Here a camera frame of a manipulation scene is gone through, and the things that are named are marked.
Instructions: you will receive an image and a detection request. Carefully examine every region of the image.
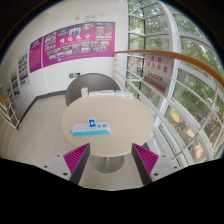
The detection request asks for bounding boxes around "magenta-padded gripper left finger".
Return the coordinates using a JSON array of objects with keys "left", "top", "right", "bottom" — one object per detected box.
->
[{"left": 42, "top": 143, "right": 92, "bottom": 185}]

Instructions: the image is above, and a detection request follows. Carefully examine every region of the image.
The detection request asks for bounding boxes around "large magenta photo poster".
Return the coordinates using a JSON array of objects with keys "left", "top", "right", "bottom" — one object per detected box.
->
[{"left": 42, "top": 21, "right": 116, "bottom": 69}]

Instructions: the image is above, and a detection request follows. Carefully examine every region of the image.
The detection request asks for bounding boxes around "white teal-edged power strip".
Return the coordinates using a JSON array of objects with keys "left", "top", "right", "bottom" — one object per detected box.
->
[{"left": 69, "top": 121, "right": 111, "bottom": 137}]

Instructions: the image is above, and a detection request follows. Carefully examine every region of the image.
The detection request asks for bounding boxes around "flat white and teal box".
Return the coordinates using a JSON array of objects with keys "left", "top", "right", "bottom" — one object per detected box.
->
[{"left": 114, "top": 89, "right": 134, "bottom": 99}]

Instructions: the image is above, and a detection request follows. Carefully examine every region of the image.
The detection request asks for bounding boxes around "grey table pedestal base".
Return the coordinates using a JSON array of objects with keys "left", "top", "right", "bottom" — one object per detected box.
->
[{"left": 89, "top": 154, "right": 126, "bottom": 174}]

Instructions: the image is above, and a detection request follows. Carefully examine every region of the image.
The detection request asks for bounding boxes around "white photo display board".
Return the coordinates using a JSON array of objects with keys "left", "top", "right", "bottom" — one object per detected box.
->
[
  {"left": 6, "top": 83, "right": 14, "bottom": 101},
  {"left": 10, "top": 70, "right": 21, "bottom": 99},
  {"left": 18, "top": 49, "right": 30, "bottom": 88}
]

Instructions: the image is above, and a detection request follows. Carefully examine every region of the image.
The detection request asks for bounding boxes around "red-lettered danger sign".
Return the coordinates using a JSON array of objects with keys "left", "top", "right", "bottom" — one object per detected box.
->
[{"left": 143, "top": 54, "right": 175, "bottom": 96}]

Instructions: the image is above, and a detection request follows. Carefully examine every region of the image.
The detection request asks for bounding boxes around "short white stair railing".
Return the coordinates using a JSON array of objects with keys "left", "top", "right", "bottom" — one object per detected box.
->
[{"left": 0, "top": 93, "right": 20, "bottom": 131}]

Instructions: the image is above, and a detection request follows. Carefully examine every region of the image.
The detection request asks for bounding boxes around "white railing with orange handrail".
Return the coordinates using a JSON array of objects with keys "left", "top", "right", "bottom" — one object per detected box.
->
[{"left": 113, "top": 49, "right": 224, "bottom": 161}]

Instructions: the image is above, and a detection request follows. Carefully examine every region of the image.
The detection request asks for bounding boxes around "narrow magenta text poster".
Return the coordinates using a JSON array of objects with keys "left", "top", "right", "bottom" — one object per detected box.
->
[{"left": 28, "top": 36, "right": 44, "bottom": 74}]

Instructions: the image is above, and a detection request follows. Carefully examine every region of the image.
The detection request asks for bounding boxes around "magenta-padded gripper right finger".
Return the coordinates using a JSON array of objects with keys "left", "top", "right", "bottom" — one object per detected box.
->
[{"left": 131, "top": 143, "right": 183, "bottom": 186}]

